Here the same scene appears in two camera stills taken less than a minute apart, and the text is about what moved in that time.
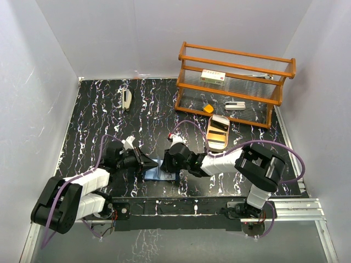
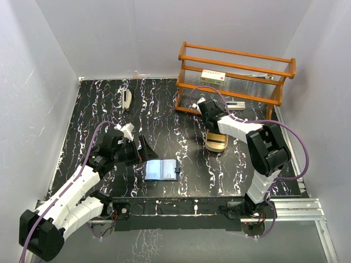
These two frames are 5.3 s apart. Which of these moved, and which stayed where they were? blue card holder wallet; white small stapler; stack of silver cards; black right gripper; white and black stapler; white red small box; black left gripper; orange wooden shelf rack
Moved: black left gripper; black right gripper; stack of silver cards
Stayed: white small stapler; white red small box; white and black stapler; orange wooden shelf rack; blue card holder wallet
